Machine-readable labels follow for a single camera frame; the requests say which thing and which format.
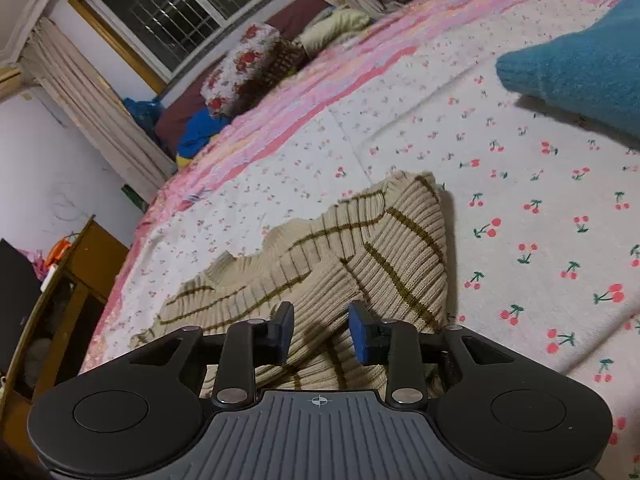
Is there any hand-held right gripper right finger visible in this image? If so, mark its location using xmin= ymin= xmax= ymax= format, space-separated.
xmin=347 ymin=300 xmax=517 ymax=407

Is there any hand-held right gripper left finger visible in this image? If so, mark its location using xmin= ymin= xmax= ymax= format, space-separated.
xmin=127 ymin=301 xmax=296 ymax=409

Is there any beige striped knit sweater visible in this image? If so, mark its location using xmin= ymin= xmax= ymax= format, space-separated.
xmin=129 ymin=170 xmax=456 ymax=392

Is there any white cherry print bedsheet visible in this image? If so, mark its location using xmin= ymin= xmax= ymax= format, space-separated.
xmin=80 ymin=0 xmax=640 ymax=480

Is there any wooden desk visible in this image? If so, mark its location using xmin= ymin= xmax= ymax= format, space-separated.
xmin=0 ymin=215 xmax=131 ymax=453

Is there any blue and yellow cloth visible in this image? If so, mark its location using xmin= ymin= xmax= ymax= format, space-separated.
xmin=175 ymin=107 xmax=234 ymax=169

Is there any orange object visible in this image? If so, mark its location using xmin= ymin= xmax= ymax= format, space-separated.
xmin=44 ymin=232 xmax=82 ymax=267

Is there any pink cloth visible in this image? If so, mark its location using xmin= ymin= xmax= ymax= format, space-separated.
xmin=17 ymin=247 xmax=49 ymax=282

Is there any blue bag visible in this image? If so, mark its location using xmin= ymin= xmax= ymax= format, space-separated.
xmin=122 ymin=96 xmax=166 ymax=137

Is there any pink striped quilt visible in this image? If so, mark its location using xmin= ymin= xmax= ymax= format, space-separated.
xmin=80 ymin=0 xmax=551 ymax=376

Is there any brown patterned pillow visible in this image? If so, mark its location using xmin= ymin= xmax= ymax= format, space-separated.
xmin=235 ymin=39 xmax=312 ymax=107

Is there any red floral pillow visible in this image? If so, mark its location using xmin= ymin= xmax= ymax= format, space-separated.
xmin=200 ymin=22 xmax=281 ymax=114

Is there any black monitor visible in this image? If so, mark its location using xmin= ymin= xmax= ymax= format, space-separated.
xmin=0 ymin=237 xmax=44 ymax=377

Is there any cream pillow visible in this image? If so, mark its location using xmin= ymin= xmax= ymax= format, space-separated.
xmin=299 ymin=7 xmax=374 ymax=57

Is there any maroon headboard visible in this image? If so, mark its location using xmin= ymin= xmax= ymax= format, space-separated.
xmin=152 ymin=0 xmax=334 ymax=154

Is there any barred window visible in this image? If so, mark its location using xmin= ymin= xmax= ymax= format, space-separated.
xmin=69 ymin=0 xmax=307 ymax=94

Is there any teal fuzzy garment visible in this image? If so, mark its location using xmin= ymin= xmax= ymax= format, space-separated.
xmin=495 ymin=0 xmax=640 ymax=142

